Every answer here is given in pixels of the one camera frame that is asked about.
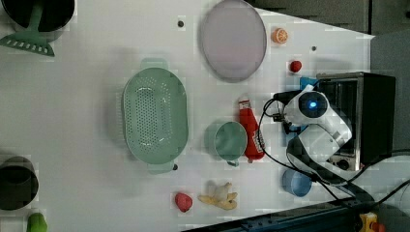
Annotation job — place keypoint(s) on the green cup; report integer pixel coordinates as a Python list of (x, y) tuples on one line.
[(227, 140)]

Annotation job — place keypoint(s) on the peeled banana toy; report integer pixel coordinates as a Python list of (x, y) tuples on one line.
[(222, 198)]

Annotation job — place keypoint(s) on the green spatula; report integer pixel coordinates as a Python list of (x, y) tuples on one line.
[(30, 39)]

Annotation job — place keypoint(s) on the blue cup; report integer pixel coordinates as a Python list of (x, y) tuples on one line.
[(296, 183)]

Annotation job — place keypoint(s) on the orange slice toy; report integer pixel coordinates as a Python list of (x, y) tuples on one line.
[(279, 36)]

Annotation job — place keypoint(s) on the green oval colander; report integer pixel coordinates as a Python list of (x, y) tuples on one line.
[(155, 116)]

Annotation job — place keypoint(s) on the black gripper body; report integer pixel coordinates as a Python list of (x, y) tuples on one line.
[(284, 98)]

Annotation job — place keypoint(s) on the dark cylindrical container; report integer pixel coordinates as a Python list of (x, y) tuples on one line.
[(19, 184)]

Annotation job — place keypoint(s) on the red strawberry toy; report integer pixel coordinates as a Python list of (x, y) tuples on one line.
[(295, 66)]

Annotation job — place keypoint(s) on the black pot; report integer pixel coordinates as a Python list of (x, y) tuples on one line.
[(55, 15)]

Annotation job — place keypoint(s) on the round purple plate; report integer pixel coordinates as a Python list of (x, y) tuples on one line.
[(233, 40)]

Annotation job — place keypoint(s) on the red ketchup bottle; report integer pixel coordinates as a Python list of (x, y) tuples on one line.
[(254, 150)]

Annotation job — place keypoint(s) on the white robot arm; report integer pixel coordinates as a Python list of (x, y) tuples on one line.
[(324, 134)]

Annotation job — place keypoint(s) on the red apple toy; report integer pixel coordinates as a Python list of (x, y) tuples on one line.
[(183, 201)]

